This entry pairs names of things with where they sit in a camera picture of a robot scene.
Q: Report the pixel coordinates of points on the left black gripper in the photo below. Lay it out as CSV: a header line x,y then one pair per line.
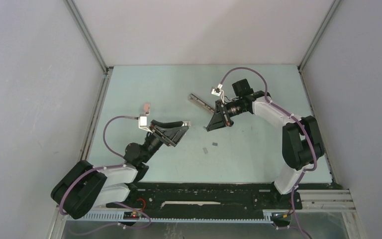
x,y
170,136

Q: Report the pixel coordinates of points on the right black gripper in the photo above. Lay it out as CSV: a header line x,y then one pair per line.
x,y
220,118

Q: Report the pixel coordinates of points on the pink stapler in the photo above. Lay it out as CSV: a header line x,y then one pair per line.
x,y
147,108

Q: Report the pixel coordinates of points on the beige black long stapler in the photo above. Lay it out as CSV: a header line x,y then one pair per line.
x,y
200,103

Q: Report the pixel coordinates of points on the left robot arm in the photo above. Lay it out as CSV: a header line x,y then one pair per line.
x,y
87,186

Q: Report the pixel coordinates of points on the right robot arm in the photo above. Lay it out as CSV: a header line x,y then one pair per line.
x,y
302,144

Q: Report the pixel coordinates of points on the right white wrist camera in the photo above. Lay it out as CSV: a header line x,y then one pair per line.
x,y
218,91

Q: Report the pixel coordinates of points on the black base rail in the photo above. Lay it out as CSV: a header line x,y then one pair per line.
x,y
209,201

